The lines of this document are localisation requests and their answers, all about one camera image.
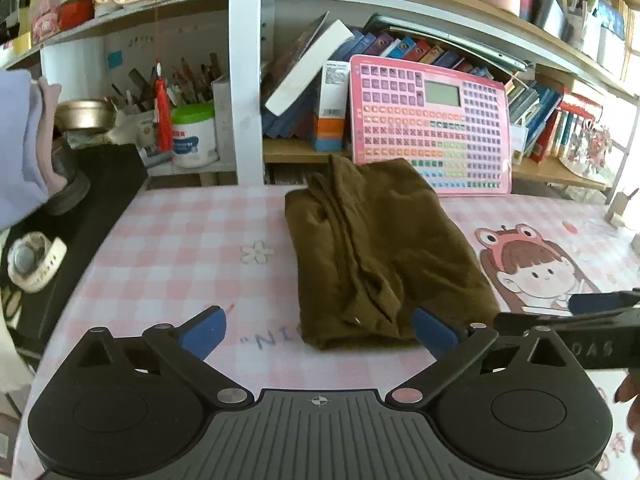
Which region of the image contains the person's right hand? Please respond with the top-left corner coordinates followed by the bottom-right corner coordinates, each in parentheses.
top-left (613, 367), bottom-right (640, 463)

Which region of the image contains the lavender cloth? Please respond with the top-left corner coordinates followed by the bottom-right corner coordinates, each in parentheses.
top-left (0, 69), bottom-right (64, 232)

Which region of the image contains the row of colourful books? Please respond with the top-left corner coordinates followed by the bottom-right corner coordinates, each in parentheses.
top-left (505, 77), bottom-right (571, 163)

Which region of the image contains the thick white book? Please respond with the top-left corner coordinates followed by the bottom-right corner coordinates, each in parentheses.
top-left (264, 20), bottom-right (356, 117)

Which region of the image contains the white wristwatch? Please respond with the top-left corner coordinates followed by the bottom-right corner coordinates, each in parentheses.
top-left (7, 232), bottom-right (68, 294)

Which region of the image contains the pink keyboard learning toy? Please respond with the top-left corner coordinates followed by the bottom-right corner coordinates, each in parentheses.
top-left (348, 54), bottom-right (513, 196)

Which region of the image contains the grey flat folder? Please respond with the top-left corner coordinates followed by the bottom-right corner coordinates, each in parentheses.
top-left (365, 14), bottom-right (529, 72)

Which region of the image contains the row of dark blue books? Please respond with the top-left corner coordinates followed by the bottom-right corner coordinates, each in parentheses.
top-left (261, 10), bottom-right (501, 142)

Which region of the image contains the olive brown garment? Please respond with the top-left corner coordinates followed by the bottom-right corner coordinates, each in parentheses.
top-left (284, 154), bottom-right (502, 352)

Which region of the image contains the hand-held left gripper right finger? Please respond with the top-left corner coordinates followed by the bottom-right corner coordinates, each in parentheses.
top-left (385, 307), bottom-right (569, 407)

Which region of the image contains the red and white figurine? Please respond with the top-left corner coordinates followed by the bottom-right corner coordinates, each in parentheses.
top-left (60, 0), bottom-right (96, 24)

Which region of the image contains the brass bowl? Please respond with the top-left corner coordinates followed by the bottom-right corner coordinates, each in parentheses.
top-left (54, 100), bottom-right (117, 134)

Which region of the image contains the small figurine display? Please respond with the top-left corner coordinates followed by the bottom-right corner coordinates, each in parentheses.
top-left (559, 102), bottom-right (619, 184)

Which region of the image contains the white tub with green lid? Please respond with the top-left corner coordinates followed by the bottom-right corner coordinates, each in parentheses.
top-left (171, 103), bottom-right (221, 169)

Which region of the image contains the white and orange box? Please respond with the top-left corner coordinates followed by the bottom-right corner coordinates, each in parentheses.
top-left (314, 61), bottom-right (352, 154)

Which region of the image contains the pink checked table mat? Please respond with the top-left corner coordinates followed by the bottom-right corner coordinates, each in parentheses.
top-left (15, 182), bottom-right (640, 480)

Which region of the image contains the dark round object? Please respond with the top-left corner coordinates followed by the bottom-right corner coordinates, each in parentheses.
top-left (49, 140), bottom-right (92, 217)

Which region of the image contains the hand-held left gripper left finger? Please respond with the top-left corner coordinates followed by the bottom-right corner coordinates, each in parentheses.
top-left (72, 305), bottom-right (252, 408)

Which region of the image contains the pen holder with pens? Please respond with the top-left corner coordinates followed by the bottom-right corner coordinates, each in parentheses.
top-left (532, 0), bottom-right (601, 47)

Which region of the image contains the bundle of pens and brushes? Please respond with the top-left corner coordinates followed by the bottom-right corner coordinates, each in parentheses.
top-left (107, 52), bottom-right (223, 113)

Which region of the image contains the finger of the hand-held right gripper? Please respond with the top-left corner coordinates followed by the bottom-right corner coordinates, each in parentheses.
top-left (492, 309), bottom-right (640, 335)
top-left (568, 289), bottom-right (640, 314)

